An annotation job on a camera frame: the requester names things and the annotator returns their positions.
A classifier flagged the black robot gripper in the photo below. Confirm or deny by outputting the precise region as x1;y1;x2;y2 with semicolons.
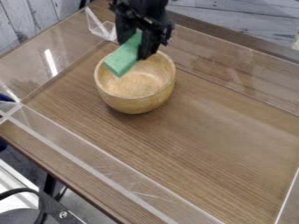
108;0;173;60

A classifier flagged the green rectangular block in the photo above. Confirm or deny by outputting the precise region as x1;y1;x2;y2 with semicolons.
104;31;141;77

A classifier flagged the light wooden bowl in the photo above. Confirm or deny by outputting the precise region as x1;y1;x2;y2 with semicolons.
93;51;176;114

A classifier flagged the blue object at left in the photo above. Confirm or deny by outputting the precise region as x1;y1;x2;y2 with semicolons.
0;93;14;102

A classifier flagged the black table leg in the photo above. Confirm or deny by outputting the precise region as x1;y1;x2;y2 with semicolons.
42;174;55;196

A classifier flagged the black chair armrest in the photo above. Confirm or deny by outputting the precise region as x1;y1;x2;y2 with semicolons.
0;187;45;224

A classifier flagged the clear acrylic corner bracket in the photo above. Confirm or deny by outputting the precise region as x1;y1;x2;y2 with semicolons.
85;7;117;42

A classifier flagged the clear acrylic enclosure wall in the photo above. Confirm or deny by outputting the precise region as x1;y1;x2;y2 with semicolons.
0;9;299;224

